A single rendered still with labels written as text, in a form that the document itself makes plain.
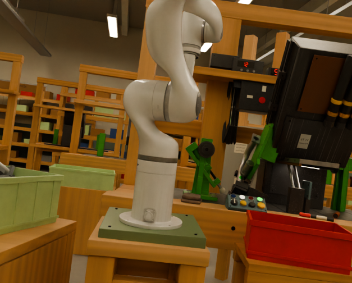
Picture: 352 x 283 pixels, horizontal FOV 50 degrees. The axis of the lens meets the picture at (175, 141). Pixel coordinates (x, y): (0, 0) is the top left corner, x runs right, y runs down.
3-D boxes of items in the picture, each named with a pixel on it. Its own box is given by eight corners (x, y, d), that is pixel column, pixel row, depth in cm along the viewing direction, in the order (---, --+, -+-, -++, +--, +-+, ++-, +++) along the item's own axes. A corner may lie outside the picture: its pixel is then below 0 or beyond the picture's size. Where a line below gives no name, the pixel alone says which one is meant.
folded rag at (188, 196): (183, 199, 159) (184, 192, 159) (202, 201, 158) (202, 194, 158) (180, 201, 149) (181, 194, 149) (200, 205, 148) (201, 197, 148)
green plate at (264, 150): (271, 173, 167) (288, 129, 168) (253, 166, 167) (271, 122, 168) (264, 172, 179) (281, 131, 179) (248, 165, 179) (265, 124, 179)
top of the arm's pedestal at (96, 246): (208, 267, 99) (210, 252, 99) (85, 254, 96) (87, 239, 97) (192, 237, 131) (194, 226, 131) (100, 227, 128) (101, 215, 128)
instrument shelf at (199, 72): (367, 95, 194) (368, 87, 194) (193, 73, 193) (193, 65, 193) (344, 101, 219) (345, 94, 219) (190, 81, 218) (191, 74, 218)
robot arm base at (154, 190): (180, 233, 104) (188, 166, 104) (112, 224, 105) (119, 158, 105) (182, 218, 123) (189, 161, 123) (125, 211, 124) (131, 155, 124)
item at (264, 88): (271, 113, 194) (274, 83, 195) (238, 108, 194) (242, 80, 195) (265, 115, 207) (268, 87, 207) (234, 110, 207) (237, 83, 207)
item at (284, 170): (323, 210, 184) (331, 141, 184) (261, 202, 184) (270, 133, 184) (309, 204, 202) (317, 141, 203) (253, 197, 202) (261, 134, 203)
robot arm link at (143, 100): (172, 163, 106) (182, 79, 106) (110, 155, 110) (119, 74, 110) (181, 161, 118) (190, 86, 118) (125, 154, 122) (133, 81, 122)
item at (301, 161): (338, 171, 150) (339, 163, 150) (298, 166, 150) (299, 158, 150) (304, 166, 189) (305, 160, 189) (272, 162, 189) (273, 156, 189)
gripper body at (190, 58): (178, 55, 145) (174, 83, 145) (179, 48, 135) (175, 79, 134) (198, 57, 145) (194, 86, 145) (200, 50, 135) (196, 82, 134)
